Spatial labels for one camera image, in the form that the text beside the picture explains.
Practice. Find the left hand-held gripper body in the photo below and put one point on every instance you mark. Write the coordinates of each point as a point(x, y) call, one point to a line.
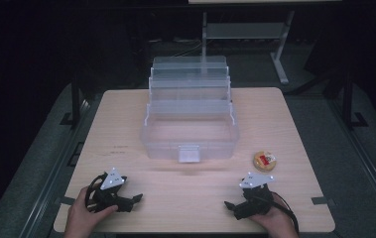
point(111, 180)

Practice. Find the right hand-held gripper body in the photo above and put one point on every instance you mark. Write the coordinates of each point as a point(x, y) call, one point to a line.
point(256, 195)

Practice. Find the person's right hand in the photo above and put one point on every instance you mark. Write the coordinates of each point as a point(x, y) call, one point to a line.
point(276, 221)

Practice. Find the person's left hand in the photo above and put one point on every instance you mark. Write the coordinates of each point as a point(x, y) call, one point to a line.
point(83, 214)

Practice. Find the round yellow snack packet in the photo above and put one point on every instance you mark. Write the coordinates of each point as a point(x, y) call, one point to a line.
point(264, 161)

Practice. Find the grey tape strip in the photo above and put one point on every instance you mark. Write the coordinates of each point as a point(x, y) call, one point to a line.
point(64, 200)
point(321, 200)

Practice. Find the clear plastic storage box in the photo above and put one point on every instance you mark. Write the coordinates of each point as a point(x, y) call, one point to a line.
point(190, 129)

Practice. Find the grey metal stand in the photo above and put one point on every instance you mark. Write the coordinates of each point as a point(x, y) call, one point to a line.
point(246, 31)

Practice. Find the black metal post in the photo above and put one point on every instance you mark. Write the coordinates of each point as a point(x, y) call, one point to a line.
point(75, 99)
point(348, 99)

